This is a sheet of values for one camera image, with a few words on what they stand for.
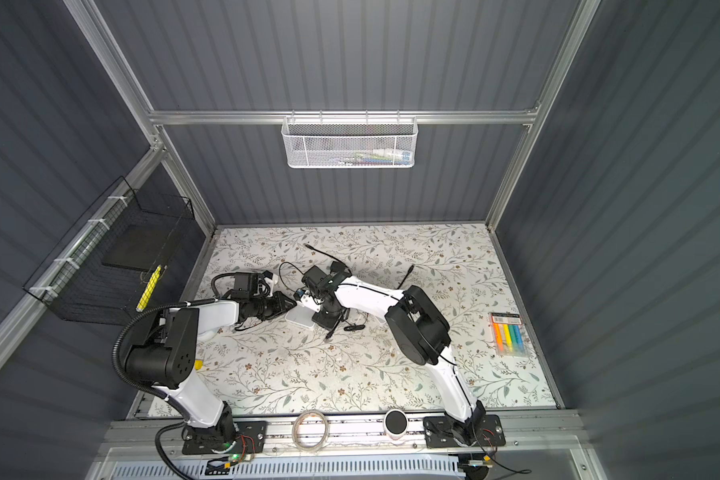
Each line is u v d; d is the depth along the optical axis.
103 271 0.72
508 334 0.89
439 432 0.72
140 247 0.77
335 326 0.91
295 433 0.74
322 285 0.75
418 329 0.56
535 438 0.74
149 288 0.69
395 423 0.71
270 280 0.91
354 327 0.92
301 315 0.93
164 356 0.48
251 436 0.73
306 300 0.85
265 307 0.84
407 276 1.05
